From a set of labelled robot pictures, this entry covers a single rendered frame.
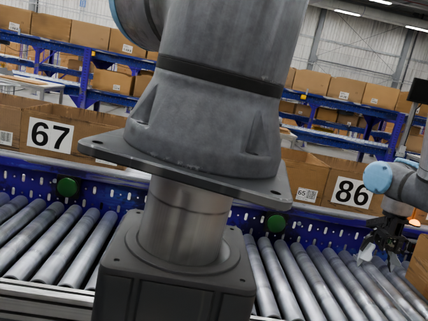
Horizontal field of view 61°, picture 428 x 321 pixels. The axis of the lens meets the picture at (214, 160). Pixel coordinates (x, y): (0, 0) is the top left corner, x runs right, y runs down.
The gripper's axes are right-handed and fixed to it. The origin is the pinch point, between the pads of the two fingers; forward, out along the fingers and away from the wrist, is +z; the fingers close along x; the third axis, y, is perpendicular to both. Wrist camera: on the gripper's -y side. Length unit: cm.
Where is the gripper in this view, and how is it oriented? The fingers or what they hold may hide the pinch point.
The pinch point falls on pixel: (373, 266)
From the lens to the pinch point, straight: 135.5
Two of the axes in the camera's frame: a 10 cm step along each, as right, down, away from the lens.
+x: 9.8, 1.8, 0.9
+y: 0.5, 2.3, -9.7
